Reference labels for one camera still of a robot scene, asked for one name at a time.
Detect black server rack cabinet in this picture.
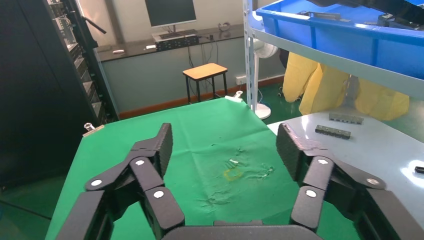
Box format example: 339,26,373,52
0,0,120,186

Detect black network switch box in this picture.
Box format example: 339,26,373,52
154,33,200,52

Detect yellow garment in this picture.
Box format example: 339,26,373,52
282,51,411,122

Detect stamped metal bracket plate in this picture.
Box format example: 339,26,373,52
296,10,342,21

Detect black computer monitor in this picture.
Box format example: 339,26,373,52
144,0,198,34

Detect grey slotted metal rail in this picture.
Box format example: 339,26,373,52
328,113,364,126
314,124,351,140

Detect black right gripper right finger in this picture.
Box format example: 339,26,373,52
275,122,424,240

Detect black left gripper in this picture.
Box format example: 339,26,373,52
377,0,424,31

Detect white metal shelf board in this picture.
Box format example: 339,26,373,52
250,26,424,100

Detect blue plastic tray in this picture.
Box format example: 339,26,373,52
255,0,424,80

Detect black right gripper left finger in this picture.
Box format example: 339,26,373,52
56,122,186,240

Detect silver binder clip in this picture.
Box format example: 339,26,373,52
82,122,105,137
224,90,245,104

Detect dark top workbench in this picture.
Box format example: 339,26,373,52
96,23,248,115

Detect white perforated shelf post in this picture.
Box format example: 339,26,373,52
242,0,260,114

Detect green table cloth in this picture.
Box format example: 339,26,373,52
44,97,362,240

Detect wooden top stool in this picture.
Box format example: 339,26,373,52
182,62,229,105

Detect white pedestal fan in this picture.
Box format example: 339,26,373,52
252,38,280,121

